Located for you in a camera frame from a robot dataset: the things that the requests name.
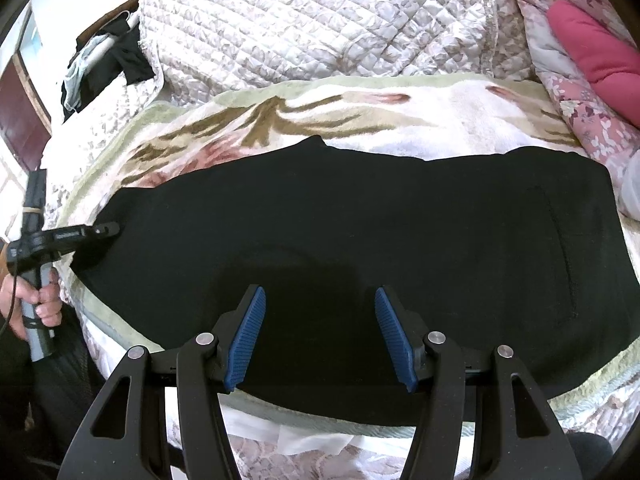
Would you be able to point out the black pants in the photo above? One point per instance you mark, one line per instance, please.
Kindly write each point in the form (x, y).
(350, 220)

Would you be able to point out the brown wooden cabinet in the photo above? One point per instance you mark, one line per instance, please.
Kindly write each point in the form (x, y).
(25, 130)

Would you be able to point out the person's dark clothing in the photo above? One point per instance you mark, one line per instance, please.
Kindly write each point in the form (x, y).
(60, 390)

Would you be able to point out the floral fleece blanket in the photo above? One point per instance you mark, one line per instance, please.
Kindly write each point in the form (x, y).
(400, 110)

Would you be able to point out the person's left hand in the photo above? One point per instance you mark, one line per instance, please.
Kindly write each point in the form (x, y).
(10, 297)

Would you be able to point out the pink cloth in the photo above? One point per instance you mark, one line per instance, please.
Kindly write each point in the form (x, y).
(600, 50)

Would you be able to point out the black hanging garment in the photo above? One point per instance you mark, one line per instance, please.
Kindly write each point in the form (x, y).
(132, 57)

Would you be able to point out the quilted patterned bedspread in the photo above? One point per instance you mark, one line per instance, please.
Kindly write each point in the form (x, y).
(300, 20)

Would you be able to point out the pink floral comforter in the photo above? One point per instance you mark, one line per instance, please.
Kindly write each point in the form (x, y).
(580, 110)

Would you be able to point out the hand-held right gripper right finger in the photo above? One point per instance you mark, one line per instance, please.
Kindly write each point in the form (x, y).
(395, 335)

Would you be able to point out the pale patterned bed sheet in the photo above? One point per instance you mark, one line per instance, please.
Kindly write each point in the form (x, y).
(360, 457)

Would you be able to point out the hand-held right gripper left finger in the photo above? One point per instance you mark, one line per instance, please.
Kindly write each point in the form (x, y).
(247, 332)

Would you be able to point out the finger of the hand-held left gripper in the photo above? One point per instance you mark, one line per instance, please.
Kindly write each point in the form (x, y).
(102, 231)

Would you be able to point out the pale grey-blue hanging garment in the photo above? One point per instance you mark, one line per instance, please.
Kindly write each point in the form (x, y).
(77, 77)

